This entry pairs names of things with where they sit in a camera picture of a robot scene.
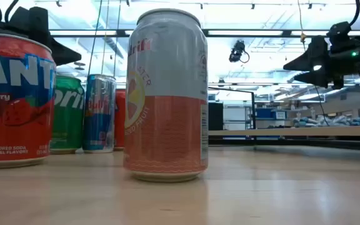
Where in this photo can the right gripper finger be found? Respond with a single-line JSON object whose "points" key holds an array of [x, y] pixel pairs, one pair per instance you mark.
{"points": [[320, 78], [317, 53]]}

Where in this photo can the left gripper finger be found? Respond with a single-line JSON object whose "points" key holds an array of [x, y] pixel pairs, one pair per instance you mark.
{"points": [[42, 28]]}

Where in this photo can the red Fanta strawberry can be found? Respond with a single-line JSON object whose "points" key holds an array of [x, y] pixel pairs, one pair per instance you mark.
{"points": [[14, 118]]}

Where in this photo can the green Sprite can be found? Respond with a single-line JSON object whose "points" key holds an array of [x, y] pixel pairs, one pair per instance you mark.
{"points": [[69, 125]]}

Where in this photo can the blue silver Red Bull can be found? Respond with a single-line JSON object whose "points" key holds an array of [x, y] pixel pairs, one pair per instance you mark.
{"points": [[100, 118]]}

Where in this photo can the red Coca-Cola can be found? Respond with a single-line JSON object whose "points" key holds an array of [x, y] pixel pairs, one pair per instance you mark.
{"points": [[120, 122]]}

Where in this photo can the grey and peach Spindrift can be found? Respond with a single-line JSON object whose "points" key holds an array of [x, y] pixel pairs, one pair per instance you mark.
{"points": [[167, 109]]}

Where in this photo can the pile of bagged items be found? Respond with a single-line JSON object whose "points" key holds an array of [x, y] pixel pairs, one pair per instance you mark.
{"points": [[333, 121]]}

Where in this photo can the blue storage bin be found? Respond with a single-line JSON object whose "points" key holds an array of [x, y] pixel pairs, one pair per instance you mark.
{"points": [[266, 113]]}

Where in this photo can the black cabinet box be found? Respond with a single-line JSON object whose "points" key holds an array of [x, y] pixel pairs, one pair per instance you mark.
{"points": [[215, 116]]}

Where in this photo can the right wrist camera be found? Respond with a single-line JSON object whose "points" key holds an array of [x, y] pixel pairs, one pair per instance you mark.
{"points": [[339, 32]]}

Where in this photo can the black overhead frame bar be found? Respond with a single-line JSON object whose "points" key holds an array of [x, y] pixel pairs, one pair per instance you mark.
{"points": [[287, 32]]}

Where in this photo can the black overhead camera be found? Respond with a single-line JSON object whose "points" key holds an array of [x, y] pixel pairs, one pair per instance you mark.
{"points": [[237, 51]]}

